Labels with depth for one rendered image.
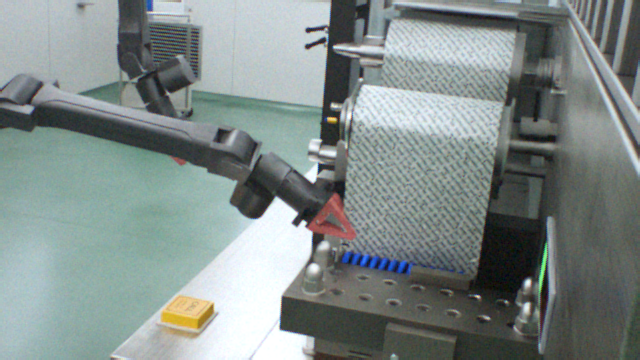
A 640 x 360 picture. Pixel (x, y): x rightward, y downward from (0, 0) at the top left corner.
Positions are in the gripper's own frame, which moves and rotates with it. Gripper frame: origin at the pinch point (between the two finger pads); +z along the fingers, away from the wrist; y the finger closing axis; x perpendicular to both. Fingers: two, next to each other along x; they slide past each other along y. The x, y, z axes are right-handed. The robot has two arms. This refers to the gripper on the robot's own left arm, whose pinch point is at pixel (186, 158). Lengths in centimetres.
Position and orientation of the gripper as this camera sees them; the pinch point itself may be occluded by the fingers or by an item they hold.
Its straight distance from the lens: 176.5
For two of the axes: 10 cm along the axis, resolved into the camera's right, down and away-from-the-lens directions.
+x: -9.0, 3.7, 2.5
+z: 4.2, 8.8, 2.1
